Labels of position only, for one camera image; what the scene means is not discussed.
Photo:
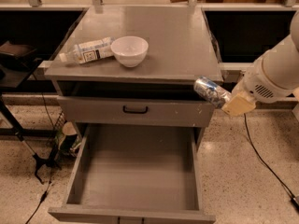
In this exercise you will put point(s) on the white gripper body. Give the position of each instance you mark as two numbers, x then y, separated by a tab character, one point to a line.
254	84

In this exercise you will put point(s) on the white ceramic bowl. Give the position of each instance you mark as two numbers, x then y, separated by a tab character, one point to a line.
130	51

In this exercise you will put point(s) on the closed grey top drawer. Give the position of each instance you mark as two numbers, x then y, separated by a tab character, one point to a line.
161	112

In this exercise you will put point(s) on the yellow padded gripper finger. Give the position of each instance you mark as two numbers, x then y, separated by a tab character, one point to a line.
240	104

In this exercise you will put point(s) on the dark side shelf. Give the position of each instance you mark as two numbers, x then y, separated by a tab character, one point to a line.
17	63

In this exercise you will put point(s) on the silver blue redbull can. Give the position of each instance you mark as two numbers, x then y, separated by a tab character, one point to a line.
211	92

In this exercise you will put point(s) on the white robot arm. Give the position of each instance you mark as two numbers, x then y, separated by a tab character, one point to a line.
287	50

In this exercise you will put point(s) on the open grey middle drawer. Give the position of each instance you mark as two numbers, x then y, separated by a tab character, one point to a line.
126	174

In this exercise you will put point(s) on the wire basket with cups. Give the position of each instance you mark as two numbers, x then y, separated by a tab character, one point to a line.
66	138

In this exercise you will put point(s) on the grey drawer cabinet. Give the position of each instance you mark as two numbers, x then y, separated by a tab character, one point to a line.
180	51

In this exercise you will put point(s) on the black drawer handle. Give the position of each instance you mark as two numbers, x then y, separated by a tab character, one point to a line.
128	110

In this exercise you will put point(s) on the clear plastic labelled bottle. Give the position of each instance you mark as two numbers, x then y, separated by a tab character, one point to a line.
88	51

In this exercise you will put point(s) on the black tripod stand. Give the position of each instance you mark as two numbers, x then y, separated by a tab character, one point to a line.
15	128

